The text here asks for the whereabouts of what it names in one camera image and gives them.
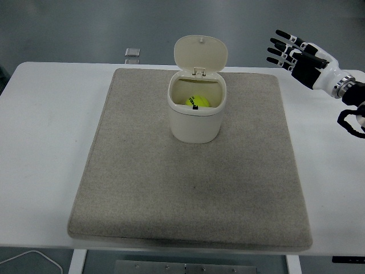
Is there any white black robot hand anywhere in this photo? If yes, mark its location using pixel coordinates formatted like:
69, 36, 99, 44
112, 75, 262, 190
266, 29, 343, 93

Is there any yellow-green tennis ball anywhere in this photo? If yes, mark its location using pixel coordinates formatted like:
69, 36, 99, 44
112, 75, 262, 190
184, 95, 210, 108

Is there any cream lidded plastic bin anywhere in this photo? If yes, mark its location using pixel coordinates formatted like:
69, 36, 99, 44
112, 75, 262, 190
167, 34, 229, 144

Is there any black table control panel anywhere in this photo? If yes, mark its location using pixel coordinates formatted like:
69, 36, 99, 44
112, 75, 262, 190
332, 256, 365, 264

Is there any beige fabric mat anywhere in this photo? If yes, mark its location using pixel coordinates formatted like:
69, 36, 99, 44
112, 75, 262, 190
67, 67, 313, 252

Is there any white table leg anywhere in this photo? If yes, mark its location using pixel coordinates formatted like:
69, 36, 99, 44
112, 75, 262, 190
68, 249, 88, 274
285, 253, 302, 274

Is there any grey metal plate with screws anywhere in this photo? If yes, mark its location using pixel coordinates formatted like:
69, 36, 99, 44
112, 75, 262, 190
114, 259, 257, 274

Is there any white cable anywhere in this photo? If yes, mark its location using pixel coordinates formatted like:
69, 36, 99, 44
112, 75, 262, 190
0, 249, 63, 274

